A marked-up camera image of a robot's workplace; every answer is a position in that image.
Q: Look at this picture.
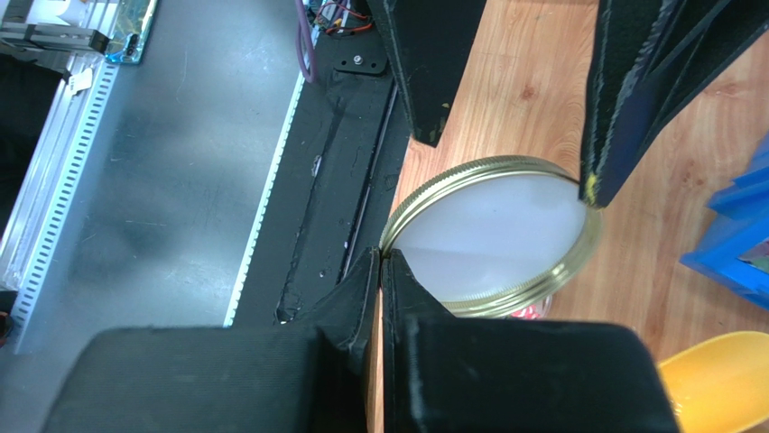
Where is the yellow plastic scoop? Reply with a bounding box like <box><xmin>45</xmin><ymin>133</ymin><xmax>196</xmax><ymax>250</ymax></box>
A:
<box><xmin>658</xmin><ymin>331</ymin><xmax>768</xmax><ymax>432</ymax></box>

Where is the white jar lid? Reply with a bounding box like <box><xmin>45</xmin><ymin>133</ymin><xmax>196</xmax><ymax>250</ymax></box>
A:
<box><xmin>379</xmin><ymin>155</ymin><xmax>602</xmax><ymax>318</ymax></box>

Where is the blue plastic candy bin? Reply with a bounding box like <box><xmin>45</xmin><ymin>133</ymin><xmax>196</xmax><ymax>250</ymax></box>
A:
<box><xmin>680</xmin><ymin>137</ymin><xmax>768</xmax><ymax>309</ymax></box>

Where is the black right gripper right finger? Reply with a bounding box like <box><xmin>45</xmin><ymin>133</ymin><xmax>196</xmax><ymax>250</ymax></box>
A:
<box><xmin>381</xmin><ymin>251</ymin><xmax>679</xmax><ymax>432</ymax></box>

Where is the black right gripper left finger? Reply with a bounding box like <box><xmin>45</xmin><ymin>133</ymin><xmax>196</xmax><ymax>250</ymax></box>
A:
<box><xmin>42</xmin><ymin>248</ymin><xmax>381</xmax><ymax>432</ymax></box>

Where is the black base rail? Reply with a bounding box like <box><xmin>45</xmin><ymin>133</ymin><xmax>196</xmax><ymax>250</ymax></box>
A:
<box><xmin>224</xmin><ymin>1</ymin><xmax>410</xmax><ymax>327</ymax></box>

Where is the clear glass jar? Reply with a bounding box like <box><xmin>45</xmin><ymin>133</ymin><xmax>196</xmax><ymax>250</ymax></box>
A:
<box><xmin>510</xmin><ymin>296</ymin><xmax>552</xmax><ymax>319</ymax></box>

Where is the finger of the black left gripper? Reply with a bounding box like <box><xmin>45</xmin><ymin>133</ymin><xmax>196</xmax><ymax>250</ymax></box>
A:
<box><xmin>368</xmin><ymin>0</ymin><xmax>486</xmax><ymax>147</ymax></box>
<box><xmin>579</xmin><ymin>0</ymin><xmax>768</xmax><ymax>208</ymax></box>

